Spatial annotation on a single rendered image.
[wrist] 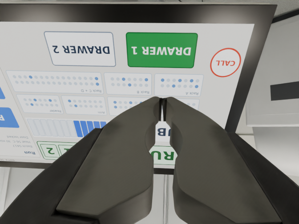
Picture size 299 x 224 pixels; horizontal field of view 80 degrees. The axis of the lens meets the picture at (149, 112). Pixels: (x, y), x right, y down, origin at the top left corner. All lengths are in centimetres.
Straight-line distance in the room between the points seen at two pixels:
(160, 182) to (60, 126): 116
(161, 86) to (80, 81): 12
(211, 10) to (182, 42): 5
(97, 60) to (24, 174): 78
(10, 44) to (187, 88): 26
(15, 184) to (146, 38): 86
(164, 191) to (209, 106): 123
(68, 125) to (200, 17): 27
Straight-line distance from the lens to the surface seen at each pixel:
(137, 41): 26
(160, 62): 26
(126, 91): 28
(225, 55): 27
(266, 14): 28
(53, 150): 41
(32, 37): 31
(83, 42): 27
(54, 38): 29
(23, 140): 43
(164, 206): 151
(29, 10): 30
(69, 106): 33
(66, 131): 36
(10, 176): 97
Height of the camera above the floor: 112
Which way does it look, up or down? 8 degrees down
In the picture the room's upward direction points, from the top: 178 degrees counter-clockwise
